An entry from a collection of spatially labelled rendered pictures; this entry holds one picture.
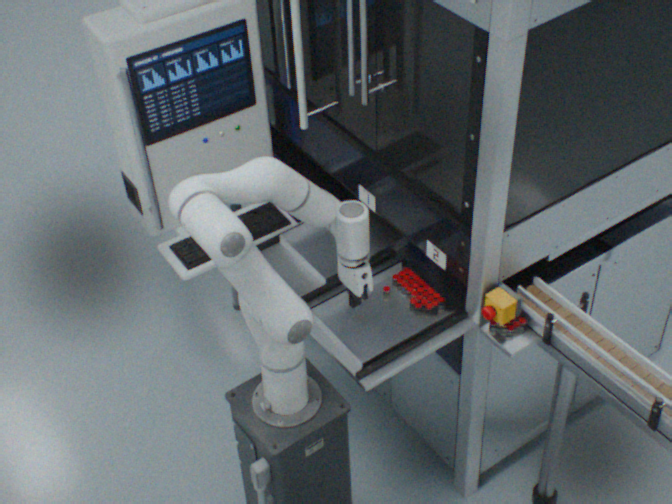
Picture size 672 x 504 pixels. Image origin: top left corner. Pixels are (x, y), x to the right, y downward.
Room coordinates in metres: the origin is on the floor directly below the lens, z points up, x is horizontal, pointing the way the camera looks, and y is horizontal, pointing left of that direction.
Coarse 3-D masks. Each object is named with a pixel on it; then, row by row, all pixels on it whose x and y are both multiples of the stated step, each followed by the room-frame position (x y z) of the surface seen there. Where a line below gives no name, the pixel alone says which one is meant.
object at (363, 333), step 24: (312, 312) 1.90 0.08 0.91; (336, 312) 1.93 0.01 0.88; (360, 312) 1.92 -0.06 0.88; (384, 312) 1.92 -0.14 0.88; (408, 312) 1.91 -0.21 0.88; (336, 336) 1.80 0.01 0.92; (360, 336) 1.83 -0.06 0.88; (384, 336) 1.82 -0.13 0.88; (408, 336) 1.79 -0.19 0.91; (360, 360) 1.71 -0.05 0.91
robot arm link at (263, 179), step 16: (256, 160) 1.63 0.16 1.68; (272, 160) 1.64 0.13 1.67; (192, 176) 1.63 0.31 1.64; (208, 176) 1.61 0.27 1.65; (224, 176) 1.60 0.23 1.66; (240, 176) 1.59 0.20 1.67; (256, 176) 1.59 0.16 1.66; (272, 176) 1.60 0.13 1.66; (288, 176) 1.63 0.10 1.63; (176, 192) 1.60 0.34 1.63; (192, 192) 1.58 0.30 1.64; (208, 192) 1.59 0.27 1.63; (224, 192) 1.60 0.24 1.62; (240, 192) 1.58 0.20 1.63; (256, 192) 1.58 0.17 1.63; (272, 192) 1.59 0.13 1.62; (288, 192) 1.61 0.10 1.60; (304, 192) 1.64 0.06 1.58; (176, 208) 1.56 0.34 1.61; (288, 208) 1.62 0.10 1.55
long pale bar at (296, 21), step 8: (296, 0) 2.46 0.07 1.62; (296, 8) 2.46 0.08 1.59; (296, 16) 2.46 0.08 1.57; (296, 24) 2.46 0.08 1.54; (296, 32) 2.46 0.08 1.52; (296, 40) 2.46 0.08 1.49; (296, 48) 2.46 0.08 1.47; (296, 56) 2.46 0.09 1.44; (296, 64) 2.46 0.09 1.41; (296, 72) 2.46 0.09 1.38; (304, 80) 2.46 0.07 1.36; (304, 88) 2.46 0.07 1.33; (304, 96) 2.46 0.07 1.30; (304, 104) 2.46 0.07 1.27; (304, 112) 2.46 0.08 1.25; (312, 112) 2.48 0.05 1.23; (320, 112) 2.49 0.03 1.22; (304, 120) 2.46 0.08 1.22; (304, 128) 2.46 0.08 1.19
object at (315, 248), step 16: (368, 208) 2.41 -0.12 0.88; (304, 224) 2.31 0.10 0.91; (384, 224) 2.32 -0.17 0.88; (288, 240) 2.27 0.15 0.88; (304, 240) 2.26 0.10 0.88; (320, 240) 2.26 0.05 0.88; (384, 240) 2.24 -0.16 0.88; (400, 240) 2.20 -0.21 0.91; (304, 256) 2.18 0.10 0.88; (320, 256) 2.18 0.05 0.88; (336, 256) 2.18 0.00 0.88; (320, 272) 2.11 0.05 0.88; (336, 272) 2.07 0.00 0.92
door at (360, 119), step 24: (288, 0) 2.63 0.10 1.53; (312, 0) 2.52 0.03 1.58; (336, 0) 2.42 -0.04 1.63; (288, 24) 2.64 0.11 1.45; (312, 24) 2.53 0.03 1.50; (336, 24) 2.42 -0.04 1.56; (288, 48) 2.65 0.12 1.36; (312, 48) 2.53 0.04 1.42; (336, 48) 2.42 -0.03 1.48; (360, 48) 2.32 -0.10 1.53; (312, 72) 2.54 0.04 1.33; (336, 72) 2.43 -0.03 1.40; (360, 72) 2.33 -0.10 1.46; (312, 96) 2.55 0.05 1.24; (336, 96) 2.43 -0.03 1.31; (360, 96) 2.33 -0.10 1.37; (336, 120) 2.44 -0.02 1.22; (360, 120) 2.33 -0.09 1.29
